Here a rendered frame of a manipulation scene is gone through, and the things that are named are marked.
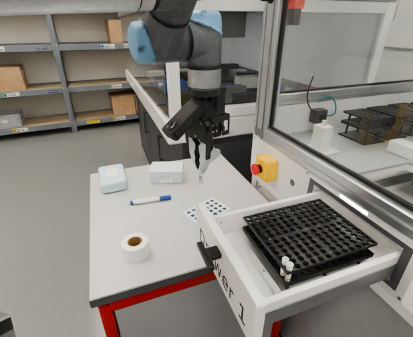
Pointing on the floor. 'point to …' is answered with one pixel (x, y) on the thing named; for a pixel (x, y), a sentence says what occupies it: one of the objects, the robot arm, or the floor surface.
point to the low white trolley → (163, 256)
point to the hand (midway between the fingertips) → (198, 168)
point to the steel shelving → (53, 122)
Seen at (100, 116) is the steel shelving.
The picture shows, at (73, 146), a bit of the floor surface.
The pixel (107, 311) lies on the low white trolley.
